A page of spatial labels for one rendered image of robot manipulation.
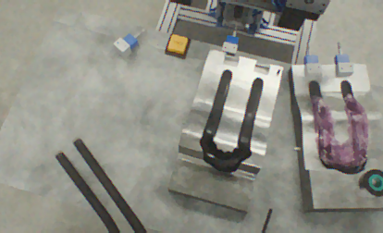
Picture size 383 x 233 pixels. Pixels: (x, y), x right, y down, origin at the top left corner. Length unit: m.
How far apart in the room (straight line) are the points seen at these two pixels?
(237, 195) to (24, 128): 0.77
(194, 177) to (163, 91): 0.35
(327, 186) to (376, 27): 1.62
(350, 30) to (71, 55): 1.74
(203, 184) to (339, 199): 0.41
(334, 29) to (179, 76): 1.41
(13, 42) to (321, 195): 2.03
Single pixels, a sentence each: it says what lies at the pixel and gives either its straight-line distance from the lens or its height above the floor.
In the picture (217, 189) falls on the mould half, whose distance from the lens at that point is 1.23.
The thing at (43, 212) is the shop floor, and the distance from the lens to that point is 2.23.
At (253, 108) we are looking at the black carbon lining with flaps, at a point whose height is 0.88.
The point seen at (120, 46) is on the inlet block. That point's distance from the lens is 1.43.
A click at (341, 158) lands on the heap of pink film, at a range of 1.30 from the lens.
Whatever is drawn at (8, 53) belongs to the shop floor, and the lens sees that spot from 2.62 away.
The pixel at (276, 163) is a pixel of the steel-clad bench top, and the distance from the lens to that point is 1.34.
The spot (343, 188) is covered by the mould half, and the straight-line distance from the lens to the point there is 1.27.
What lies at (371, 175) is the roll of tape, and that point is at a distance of 1.27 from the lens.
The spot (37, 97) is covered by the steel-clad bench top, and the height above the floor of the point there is 0.80.
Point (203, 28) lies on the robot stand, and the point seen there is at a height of 0.21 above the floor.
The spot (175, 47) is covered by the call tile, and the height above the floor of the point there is 0.84.
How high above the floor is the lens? 2.08
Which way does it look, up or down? 71 degrees down
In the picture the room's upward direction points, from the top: 1 degrees counter-clockwise
